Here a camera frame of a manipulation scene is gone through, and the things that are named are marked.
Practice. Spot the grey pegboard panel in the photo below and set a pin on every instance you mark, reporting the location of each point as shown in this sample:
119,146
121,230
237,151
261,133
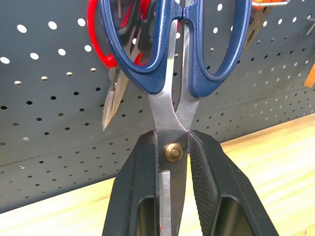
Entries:
49,110

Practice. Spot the silver pegboard hook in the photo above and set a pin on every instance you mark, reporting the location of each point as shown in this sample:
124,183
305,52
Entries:
310,25
273,4

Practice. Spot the orange tool piece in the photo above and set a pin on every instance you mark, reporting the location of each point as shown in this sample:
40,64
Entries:
310,78

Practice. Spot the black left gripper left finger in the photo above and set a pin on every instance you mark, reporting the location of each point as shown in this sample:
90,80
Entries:
137,177

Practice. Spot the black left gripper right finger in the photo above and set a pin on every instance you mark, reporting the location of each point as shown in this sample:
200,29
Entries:
221,186

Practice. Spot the orange and black pliers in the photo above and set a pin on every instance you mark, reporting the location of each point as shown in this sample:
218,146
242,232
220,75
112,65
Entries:
256,22

